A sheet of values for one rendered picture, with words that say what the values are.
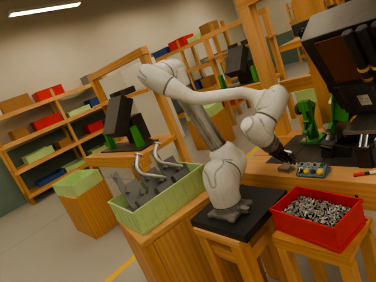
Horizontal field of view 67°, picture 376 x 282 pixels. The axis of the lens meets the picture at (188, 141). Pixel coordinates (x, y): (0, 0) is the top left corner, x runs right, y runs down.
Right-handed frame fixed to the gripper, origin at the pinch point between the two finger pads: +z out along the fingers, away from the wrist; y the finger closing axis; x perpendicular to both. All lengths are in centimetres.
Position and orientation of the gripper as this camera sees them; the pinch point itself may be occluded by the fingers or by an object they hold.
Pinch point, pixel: (292, 163)
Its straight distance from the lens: 155.9
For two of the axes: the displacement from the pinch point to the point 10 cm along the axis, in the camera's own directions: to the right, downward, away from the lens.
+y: 6.3, -0.3, -7.8
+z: 6.9, 4.7, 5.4
